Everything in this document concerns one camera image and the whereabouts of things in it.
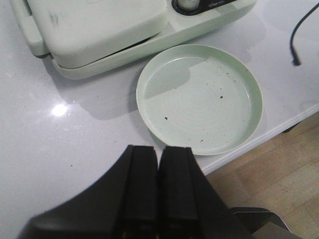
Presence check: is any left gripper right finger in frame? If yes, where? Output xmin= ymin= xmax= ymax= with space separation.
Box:
xmin=159 ymin=146 xmax=252 ymax=239

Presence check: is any green breakfast maker base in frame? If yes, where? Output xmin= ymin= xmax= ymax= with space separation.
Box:
xmin=37 ymin=0 xmax=256 ymax=80

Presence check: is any green breakfast maker lid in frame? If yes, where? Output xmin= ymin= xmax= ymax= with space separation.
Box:
xmin=10 ymin=0 xmax=167 ymax=69

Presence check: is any left silver control knob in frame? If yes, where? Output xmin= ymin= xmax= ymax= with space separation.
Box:
xmin=172 ymin=0 xmax=200 ymax=11

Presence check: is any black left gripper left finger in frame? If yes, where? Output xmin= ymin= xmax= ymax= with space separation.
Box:
xmin=22 ymin=145 xmax=158 ymax=239

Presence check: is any light green round plate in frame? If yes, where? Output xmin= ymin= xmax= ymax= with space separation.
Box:
xmin=136 ymin=44 xmax=263 ymax=155

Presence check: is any black cable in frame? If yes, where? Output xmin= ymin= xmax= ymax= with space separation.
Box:
xmin=289 ymin=0 xmax=319 ymax=67

